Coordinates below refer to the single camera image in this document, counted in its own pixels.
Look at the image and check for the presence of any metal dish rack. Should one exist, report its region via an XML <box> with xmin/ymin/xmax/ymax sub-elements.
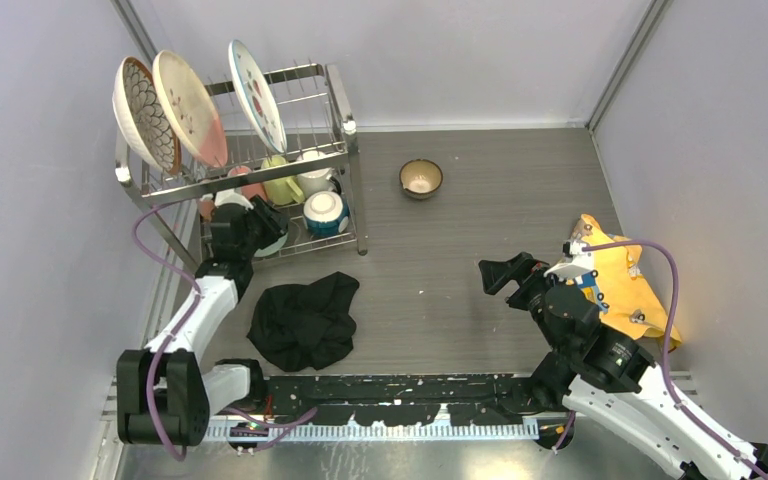
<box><xmin>115</xmin><ymin>63</ymin><xmax>368</xmax><ymax>271</ymax></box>

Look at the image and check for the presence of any dark blue bowl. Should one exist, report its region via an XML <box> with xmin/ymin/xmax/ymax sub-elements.
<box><xmin>303</xmin><ymin>191</ymin><xmax>350</xmax><ymax>237</ymax></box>

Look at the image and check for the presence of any yellow cartoon cloth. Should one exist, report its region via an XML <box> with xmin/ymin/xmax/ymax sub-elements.
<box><xmin>571</xmin><ymin>214</ymin><xmax>683</xmax><ymax>351</ymax></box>

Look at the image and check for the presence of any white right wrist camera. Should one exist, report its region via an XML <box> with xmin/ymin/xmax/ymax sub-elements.
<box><xmin>544</xmin><ymin>239</ymin><xmax>595</xmax><ymax>282</ymax></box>

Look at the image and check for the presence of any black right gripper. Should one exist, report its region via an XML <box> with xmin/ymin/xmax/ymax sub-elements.
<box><xmin>477</xmin><ymin>249</ymin><xmax>573</xmax><ymax>353</ymax></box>

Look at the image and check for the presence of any brown bowl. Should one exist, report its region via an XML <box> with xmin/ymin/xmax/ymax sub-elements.
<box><xmin>398</xmin><ymin>159</ymin><xmax>444</xmax><ymax>200</ymax></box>

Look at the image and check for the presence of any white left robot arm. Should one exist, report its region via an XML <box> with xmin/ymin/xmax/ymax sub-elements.
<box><xmin>116</xmin><ymin>193</ymin><xmax>288</xmax><ymax>460</ymax></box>

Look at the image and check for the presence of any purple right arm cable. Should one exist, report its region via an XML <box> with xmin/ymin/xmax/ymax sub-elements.
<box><xmin>549</xmin><ymin>239</ymin><xmax>768</xmax><ymax>480</ymax></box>

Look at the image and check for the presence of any mint green bowl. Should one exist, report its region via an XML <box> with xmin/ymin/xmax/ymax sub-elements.
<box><xmin>254</xmin><ymin>234</ymin><xmax>289</xmax><ymax>258</ymax></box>

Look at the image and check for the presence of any pink and cream plate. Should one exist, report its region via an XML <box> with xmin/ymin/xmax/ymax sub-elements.
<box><xmin>152</xmin><ymin>50</ymin><xmax>228</xmax><ymax>168</ymax></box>

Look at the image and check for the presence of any watermelon pattern plate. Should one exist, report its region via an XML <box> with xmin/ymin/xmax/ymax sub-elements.
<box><xmin>228</xmin><ymin>39</ymin><xmax>287</xmax><ymax>154</ymax></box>

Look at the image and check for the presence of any light green mug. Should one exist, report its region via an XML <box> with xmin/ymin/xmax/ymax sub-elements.
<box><xmin>261</xmin><ymin>155</ymin><xmax>306</xmax><ymax>206</ymax></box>

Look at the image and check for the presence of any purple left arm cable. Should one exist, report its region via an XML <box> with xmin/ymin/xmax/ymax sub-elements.
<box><xmin>132</xmin><ymin>201</ymin><xmax>319</xmax><ymax>463</ymax></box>

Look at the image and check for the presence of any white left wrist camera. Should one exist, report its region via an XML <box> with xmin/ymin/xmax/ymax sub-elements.
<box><xmin>206</xmin><ymin>189</ymin><xmax>254</xmax><ymax>210</ymax></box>

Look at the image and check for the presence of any flower pattern brown-rim plate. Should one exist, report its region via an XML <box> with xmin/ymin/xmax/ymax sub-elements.
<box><xmin>112</xmin><ymin>57</ymin><xmax>181</xmax><ymax>175</ymax></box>

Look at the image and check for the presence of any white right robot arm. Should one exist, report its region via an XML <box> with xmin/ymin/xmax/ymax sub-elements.
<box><xmin>478</xmin><ymin>250</ymin><xmax>768</xmax><ymax>479</ymax></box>

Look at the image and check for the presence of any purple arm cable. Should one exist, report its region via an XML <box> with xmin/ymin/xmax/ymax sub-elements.
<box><xmin>132</xmin><ymin>201</ymin><xmax>319</xmax><ymax>463</ymax></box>
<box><xmin>549</xmin><ymin>239</ymin><xmax>768</xmax><ymax>480</ymax></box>

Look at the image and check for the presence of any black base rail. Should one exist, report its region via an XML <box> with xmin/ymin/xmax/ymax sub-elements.
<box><xmin>222</xmin><ymin>373</ymin><xmax>567</xmax><ymax>427</ymax></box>

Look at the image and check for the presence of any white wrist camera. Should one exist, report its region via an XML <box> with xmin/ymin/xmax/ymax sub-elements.
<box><xmin>544</xmin><ymin>239</ymin><xmax>595</xmax><ymax>282</ymax></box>
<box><xmin>206</xmin><ymin>189</ymin><xmax>254</xmax><ymax>210</ymax></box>

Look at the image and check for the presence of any black cloth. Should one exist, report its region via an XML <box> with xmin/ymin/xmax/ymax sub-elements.
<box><xmin>247</xmin><ymin>272</ymin><xmax>360</xmax><ymax>373</ymax></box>

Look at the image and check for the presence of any white ribbed mug black handle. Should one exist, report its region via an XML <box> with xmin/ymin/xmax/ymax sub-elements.
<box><xmin>296</xmin><ymin>150</ymin><xmax>342</xmax><ymax>198</ymax></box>

